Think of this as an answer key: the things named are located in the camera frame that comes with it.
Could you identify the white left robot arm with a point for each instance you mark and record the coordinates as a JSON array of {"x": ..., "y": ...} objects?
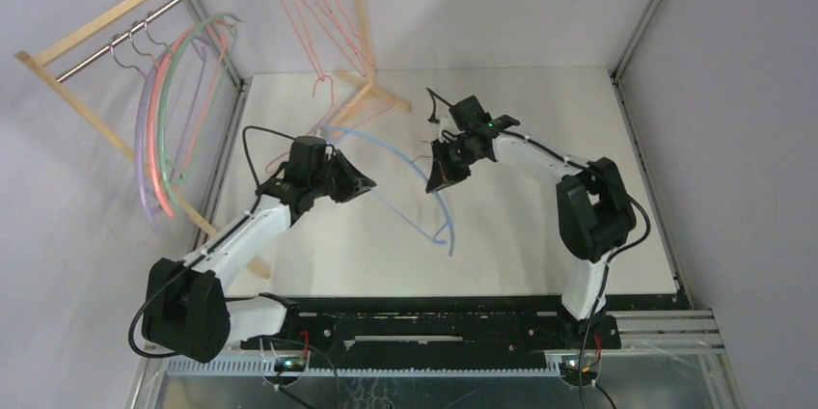
[{"x": 187, "y": 311}]

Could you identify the right aluminium frame post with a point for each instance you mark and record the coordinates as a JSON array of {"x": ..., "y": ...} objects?
[{"x": 632, "y": 45}]

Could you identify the left aluminium frame post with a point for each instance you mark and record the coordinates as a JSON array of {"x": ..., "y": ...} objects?
[{"x": 198, "y": 16}]

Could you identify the purple plastic hanger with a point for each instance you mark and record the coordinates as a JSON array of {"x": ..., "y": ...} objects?
[{"x": 152, "y": 203}]

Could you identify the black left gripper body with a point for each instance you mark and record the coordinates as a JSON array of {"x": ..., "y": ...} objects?
[{"x": 319, "y": 181}]

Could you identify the aluminium frame post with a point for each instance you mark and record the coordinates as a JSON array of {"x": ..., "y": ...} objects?
[
  {"x": 632, "y": 45},
  {"x": 198, "y": 16}
]

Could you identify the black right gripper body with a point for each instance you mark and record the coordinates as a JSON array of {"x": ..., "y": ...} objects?
[{"x": 444, "y": 159}]

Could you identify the green plastic hanger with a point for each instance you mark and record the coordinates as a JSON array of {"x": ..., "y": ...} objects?
[{"x": 211, "y": 43}]

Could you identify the pink curved plastic hanger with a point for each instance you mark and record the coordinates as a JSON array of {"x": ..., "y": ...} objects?
[{"x": 160, "y": 170}]

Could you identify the blue plastic hanger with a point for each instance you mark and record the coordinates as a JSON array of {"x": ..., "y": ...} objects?
[{"x": 446, "y": 234}]

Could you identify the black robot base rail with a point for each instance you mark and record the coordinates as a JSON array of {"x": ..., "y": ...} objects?
[{"x": 458, "y": 333}]

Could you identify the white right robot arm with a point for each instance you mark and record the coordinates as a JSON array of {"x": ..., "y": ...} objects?
[{"x": 595, "y": 212}]

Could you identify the pink notched hanger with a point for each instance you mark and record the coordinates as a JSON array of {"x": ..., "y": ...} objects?
[{"x": 353, "y": 99}]

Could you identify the metal rack hanging rod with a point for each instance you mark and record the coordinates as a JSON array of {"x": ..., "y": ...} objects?
[{"x": 120, "y": 11}]

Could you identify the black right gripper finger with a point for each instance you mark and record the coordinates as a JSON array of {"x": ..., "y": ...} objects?
[
  {"x": 439, "y": 155},
  {"x": 445, "y": 175}
]

